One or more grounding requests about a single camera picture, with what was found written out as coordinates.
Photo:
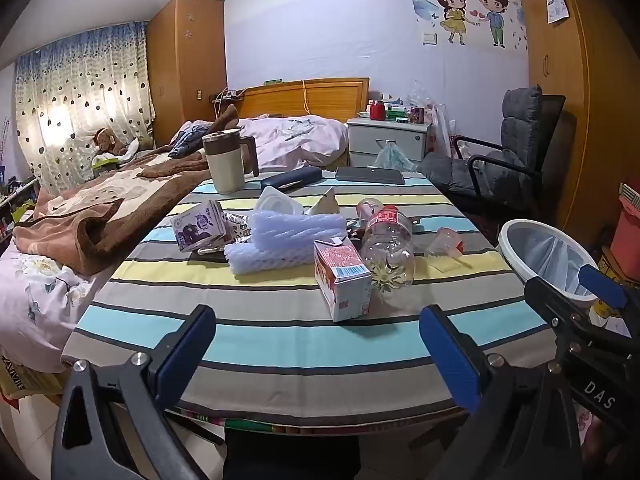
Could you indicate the blue patterned garment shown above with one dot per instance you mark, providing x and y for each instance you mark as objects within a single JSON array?
[{"x": 187, "y": 142}]

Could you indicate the tall wooden wardrobe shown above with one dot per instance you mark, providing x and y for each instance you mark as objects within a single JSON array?
[{"x": 185, "y": 70}]

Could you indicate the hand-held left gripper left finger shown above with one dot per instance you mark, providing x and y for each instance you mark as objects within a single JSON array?
[{"x": 187, "y": 355}]

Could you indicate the green printed plastic bag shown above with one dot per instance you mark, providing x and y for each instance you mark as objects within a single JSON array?
[{"x": 395, "y": 157}]

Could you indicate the red white drink carton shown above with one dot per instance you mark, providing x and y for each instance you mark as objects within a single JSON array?
[{"x": 340, "y": 270}]

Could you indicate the wide wooden wardrobe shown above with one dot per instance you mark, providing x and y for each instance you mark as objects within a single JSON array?
[{"x": 600, "y": 110}]

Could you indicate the white light switch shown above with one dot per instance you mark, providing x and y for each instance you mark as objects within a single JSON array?
[{"x": 430, "y": 38}]

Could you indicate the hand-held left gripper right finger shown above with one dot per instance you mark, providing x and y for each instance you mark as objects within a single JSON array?
[{"x": 450, "y": 355}]

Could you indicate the striped tablecloth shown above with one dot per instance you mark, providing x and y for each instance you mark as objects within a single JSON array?
[{"x": 280, "y": 340}]

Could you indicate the white bag red print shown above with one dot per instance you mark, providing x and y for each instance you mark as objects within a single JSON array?
[{"x": 442, "y": 130}]

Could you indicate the white power strip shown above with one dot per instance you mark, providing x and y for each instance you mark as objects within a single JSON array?
[{"x": 227, "y": 95}]

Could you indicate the cluttered low shelf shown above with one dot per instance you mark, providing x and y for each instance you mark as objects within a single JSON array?
[{"x": 15, "y": 200}]

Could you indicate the grey cushioned black chair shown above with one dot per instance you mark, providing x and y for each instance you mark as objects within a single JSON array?
[{"x": 520, "y": 130}]

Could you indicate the pink bucket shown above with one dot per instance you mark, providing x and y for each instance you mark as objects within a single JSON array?
[{"x": 627, "y": 230}]

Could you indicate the yellow printed sack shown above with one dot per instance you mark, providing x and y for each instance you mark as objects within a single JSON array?
[{"x": 25, "y": 380}]

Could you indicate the grey nightstand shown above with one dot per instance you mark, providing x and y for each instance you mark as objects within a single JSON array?
[{"x": 370, "y": 140}]

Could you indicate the wooden headboard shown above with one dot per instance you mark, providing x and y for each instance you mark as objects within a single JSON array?
[{"x": 330, "y": 97}]

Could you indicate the clear plastic bag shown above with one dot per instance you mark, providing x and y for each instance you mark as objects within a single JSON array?
[{"x": 420, "y": 95}]

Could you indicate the white hanging packet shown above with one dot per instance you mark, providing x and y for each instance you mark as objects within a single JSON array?
[{"x": 557, "y": 7}]

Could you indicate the floral bed sheet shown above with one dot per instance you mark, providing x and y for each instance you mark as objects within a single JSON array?
[{"x": 30, "y": 305}]

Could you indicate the heart print curtain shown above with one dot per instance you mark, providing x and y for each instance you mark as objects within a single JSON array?
[{"x": 75, "y": 100}]

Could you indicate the small clear plastic cup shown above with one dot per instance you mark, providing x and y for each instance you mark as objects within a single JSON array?
[{"x": 442, "y": 241}]

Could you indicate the green white box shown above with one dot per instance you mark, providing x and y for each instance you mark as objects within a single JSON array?
[{"x": 396, "y": 112}]

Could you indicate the clear bottle red label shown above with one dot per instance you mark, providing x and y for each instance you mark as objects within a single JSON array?
[{"x": 387, "y": 245}]

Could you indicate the pale blue bin liner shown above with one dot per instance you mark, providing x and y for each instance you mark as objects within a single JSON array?
[{"x": 550, "y": 255}]

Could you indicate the white round waste bin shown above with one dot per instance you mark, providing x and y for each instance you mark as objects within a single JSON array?
[{"x": 509, "y": 247}]

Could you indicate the black white striped box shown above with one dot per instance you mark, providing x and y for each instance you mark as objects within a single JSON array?
[{"x": 631, "y": 194}]

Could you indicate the dark tablet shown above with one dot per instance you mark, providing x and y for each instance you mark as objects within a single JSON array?
[{"x": 370, "y": 175}]

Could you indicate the cartoon couple wall sticker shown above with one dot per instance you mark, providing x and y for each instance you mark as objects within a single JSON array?
[{"x": 455, "y": 10}]

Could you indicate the dark blue glasses case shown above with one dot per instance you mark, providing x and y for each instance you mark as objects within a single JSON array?
[{"x": 292, "y": 178}]

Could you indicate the pink duvet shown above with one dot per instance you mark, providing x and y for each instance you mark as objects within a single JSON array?
[{"x": 300, "y": 135}]

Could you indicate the brown plush doll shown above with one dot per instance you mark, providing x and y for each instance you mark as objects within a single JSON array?
[{"x": 107, "y": 142}]

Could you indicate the purple milk carton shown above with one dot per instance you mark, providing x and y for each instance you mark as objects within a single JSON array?
[{"x": 195, "y": 227}]

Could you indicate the red jar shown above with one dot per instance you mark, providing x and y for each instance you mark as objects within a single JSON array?
[{"x": 376, "y": 111}]

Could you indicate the brown blanket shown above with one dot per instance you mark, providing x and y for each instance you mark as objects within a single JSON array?
[{"x": 100, "y": 220}]

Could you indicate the patterned paper cup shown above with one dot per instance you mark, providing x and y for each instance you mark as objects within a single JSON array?
[{"x": 239, "y": 224}]

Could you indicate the beige mug brown lid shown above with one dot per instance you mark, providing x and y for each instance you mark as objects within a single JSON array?
[{"x": 225, "y": 170}]

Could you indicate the dark red patterned tin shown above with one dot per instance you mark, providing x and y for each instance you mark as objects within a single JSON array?
[{"x": 417, "y": 115}]

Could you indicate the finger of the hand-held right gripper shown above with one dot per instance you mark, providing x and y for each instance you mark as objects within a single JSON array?
[
  {"x": 602, "y": 285},
  {"x": 550, "y": 302}
]

